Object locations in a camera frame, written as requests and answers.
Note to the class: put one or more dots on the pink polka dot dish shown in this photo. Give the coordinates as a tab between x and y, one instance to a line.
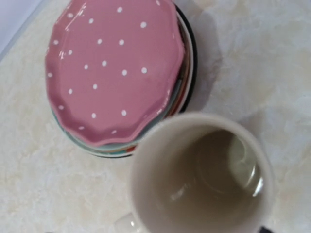
111	66

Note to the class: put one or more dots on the white patterned mug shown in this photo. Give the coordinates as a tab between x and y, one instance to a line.
198	173

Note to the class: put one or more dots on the black striped plate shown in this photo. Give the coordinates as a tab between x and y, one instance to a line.
194	58

